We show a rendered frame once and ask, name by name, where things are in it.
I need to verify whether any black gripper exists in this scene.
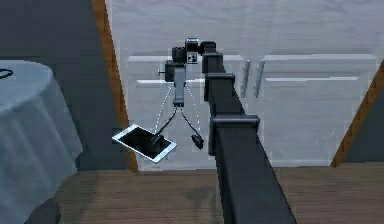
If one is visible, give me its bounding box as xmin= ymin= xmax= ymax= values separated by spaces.
xmin=151 ymin=46 xmax=205 ymax=151

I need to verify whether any white phone with black screen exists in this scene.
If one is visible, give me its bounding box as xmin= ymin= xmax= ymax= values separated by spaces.
xmin=111 ymin=123 xmax=178 ymax=164

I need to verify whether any white room door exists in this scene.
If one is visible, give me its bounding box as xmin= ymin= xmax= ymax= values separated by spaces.
xmin=105 ymin=0 xmax=254 ymax=172
xmin=250 ymin=0 xmax=384 ymax=168

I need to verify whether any table with pale blue cloth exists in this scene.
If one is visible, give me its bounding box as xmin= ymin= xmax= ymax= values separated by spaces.
xmin=0 ymin=59 xmax=84 ymax=224

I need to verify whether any grey door handle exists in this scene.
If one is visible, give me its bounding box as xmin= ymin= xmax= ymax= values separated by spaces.
xmin=240 ymin=59 xmax=252 ymax=100
xmin=252 ymin=60 xmax=267 ymax=100

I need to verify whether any brown wooden door frame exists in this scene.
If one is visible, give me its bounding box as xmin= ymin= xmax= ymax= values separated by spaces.
xmin=91 ymin=0 xmax=384 ymax=174

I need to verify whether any black ring-shaped object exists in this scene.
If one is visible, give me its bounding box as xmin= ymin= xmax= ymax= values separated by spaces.
xmin=0 ymin=67 xmax=15 ymax=80

